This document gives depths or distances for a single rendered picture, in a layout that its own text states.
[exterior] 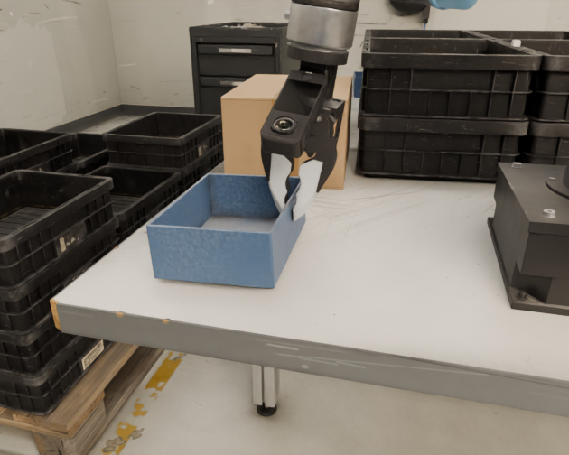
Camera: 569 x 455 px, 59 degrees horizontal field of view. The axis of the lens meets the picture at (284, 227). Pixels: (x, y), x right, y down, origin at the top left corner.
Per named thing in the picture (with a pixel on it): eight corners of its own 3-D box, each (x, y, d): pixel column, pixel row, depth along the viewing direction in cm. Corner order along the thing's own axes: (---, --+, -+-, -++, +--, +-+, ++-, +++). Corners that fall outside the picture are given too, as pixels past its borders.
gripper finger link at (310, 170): (322, 211, 69) (332, 146, 65) (312, 228, 64) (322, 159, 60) (301, 207, 70) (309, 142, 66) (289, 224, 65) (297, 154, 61)
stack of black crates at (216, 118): (191, 260, 186) (181, 139, 167) (117, 251, 192) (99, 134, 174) (228, 218, 221) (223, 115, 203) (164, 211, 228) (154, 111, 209)
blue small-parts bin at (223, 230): (274, 289, 58) (271, 233, 55) (153, 278, 61) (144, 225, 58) (305, 221, 76) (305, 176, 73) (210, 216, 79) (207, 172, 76)
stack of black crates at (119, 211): (135, 321, 150) (119, 216, 136) (47, 308, 157) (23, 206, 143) (190, 260, 186) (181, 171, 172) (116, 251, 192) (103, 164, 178)
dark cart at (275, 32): (282, 213, 264) (281, 27, 227) (200, 205, 274) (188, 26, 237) (305, 177, 317) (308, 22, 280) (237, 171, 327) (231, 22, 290)
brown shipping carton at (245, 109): (256, 143, 122) (255, 74, 115) (349, 146, 119) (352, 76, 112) (225, 183, 95) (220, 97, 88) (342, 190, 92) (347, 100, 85)
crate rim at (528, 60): (542, 70, 84) (545, 55, 83) (360, 68, 89) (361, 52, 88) (490, 50, 120) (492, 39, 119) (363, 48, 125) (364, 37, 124)
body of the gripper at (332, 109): (340, 144, 67) (357, 49, 61) (326, 163, 59) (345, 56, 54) (284, 134, 68) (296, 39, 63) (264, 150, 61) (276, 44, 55)
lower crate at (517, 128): (518, 188, 93) (532, 122, 88) (354, 180, 97) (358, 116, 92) (477, 134, 129) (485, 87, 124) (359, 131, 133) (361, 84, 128)
